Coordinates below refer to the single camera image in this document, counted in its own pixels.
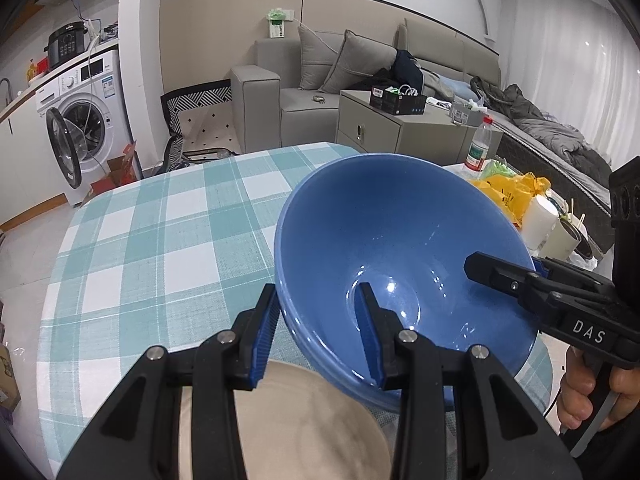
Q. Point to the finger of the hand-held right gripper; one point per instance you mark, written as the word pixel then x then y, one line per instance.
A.
pixel 575 277
pixel 500 275

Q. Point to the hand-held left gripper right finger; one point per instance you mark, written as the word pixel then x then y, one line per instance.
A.
pixel 367 340

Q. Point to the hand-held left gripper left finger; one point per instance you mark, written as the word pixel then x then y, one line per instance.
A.
pixel 265 340

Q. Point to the blue bowl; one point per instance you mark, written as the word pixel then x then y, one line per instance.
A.
pixel 299 331
pixel 400 220
pixel 380 405

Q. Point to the beige plate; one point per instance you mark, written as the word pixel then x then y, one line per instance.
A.
pixel 310 435

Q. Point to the person's right hand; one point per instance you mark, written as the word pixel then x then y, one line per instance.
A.
pixel 575 390

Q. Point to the paper cup with chopsticks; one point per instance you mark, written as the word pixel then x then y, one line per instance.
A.
pixel 565 240

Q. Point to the white paper cup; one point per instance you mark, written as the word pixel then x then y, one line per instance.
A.
pixel 539 220

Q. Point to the yellow plastic bag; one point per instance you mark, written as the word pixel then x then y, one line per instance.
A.
pixel 505 195

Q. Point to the green plastic bag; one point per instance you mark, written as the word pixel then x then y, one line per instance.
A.
pixel 497 167

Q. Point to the plastic water bottle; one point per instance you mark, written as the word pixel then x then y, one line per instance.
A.
pixel 477 147

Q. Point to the teal checked tablecloth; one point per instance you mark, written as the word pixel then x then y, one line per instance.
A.
pixel 150 260

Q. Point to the grey blanket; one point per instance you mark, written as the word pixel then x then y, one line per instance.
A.
pixel 550 130

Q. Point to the tissue box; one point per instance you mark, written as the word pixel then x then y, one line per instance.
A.
pixel 467 114

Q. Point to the grey cabinet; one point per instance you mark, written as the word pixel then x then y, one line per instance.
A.
pixel 400 135

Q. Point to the light blue pillow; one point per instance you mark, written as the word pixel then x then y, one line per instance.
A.
pixel 452 87

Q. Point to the black cardboard box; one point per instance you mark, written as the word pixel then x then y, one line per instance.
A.
pixel 400 105

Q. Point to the white curtain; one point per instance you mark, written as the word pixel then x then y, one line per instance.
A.
pixel 575 70

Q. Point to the red cardboard box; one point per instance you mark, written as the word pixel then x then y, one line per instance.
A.
pixel 120 175

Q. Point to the patterned folding chair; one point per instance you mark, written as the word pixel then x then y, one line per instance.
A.
pixel 200 125

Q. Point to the dark jacket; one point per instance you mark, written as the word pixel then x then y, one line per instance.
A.
pixel 405 67

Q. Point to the grey sofa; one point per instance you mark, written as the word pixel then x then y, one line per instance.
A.
pixel 300 110

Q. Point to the small metal object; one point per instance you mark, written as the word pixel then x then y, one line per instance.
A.
pixel 319 99

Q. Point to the grey sofa pillow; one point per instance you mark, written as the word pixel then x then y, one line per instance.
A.
pixel 360 60
pixel 315 55

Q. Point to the yellow cardboard box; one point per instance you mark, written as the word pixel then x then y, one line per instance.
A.
pixel 9 375

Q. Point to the white washing machine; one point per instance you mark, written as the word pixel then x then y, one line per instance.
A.
pixel 100 110

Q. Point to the white kitchen counter cabinet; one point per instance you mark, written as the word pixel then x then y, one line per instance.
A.
pixel 20 170

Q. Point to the yellow bottle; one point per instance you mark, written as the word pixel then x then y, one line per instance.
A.
pixel 35 72

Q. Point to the black pressure cooker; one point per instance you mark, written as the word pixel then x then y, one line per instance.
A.
pixel 67 45

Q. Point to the metal kitchen faucet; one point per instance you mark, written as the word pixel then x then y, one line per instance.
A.
pixel 5 90

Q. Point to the white wall box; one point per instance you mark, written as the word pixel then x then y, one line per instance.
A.
pixel 276 31

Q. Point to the green wall item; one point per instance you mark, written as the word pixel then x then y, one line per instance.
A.
pixel 275 15

